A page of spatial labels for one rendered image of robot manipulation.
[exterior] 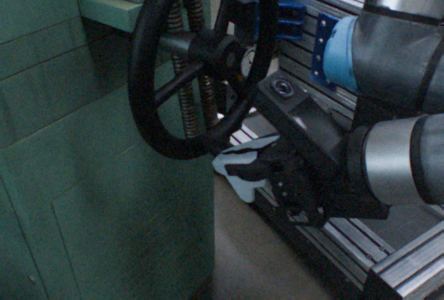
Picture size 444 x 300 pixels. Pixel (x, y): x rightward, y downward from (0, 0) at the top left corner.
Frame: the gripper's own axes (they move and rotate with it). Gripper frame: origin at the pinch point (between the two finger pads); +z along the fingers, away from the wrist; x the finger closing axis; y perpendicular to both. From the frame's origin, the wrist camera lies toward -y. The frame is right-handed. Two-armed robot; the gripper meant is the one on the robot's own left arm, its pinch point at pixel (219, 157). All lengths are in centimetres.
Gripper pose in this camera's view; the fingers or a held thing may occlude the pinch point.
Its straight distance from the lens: 54.0
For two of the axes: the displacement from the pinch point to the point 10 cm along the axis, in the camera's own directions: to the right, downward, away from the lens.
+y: 4.0, 8.8, 2.7
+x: 5.9, -4.7, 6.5
